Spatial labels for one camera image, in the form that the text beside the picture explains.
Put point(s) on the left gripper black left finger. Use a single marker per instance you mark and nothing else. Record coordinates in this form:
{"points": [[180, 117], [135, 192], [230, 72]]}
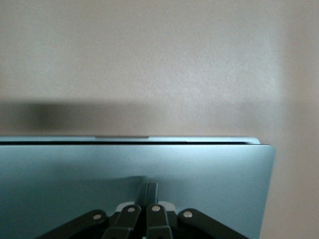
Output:
{"points": [[124, 221]]}

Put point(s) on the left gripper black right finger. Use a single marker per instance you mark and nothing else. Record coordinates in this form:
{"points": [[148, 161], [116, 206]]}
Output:
{"points": [[159, 224]]}

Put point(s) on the silver laptop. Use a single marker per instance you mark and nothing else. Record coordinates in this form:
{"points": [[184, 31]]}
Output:
{"points": [[124, 169]]}

